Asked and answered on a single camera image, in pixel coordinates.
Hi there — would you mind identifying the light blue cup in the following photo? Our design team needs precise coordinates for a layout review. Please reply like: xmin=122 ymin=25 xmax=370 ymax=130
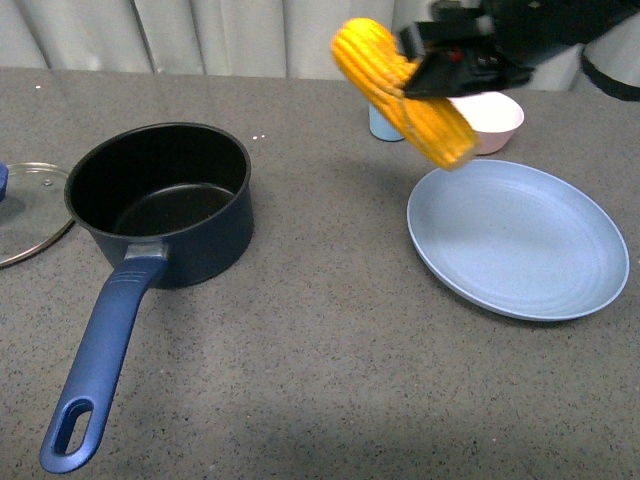
xmin=368 ymin=104 xmax=404 ymax=142

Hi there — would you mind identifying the yellow corn cob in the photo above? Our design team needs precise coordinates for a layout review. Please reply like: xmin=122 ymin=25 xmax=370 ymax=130
xmin=330 ymin=17 xmax=479 ymax=171

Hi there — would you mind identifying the glass lid blue knob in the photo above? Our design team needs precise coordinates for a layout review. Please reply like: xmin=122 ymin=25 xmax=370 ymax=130
xmin=1 ymin=162 xmax=74 ymax=268

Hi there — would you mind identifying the white curtain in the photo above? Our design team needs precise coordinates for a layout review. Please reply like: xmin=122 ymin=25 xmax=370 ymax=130
xmin=0 ymin=0 xmax=586 ymax=92

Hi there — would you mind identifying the pink bowl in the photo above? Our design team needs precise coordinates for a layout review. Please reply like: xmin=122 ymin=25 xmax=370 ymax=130
xmin=450 ymin=92 xmax=525 ymax=155

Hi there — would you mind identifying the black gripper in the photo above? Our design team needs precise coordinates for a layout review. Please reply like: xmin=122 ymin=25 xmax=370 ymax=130
xmin=398 ymin=1 xmax=639 ymax=99

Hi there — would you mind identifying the light blue plate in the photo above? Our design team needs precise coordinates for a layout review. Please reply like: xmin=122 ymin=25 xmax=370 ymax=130
xmin=407 ymin=159 xmax=630 ymax=322

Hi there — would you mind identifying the dark blue saucepan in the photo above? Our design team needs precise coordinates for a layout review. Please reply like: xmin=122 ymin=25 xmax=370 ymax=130
xmin=39 ymin=122 xmax=254 ymax=474

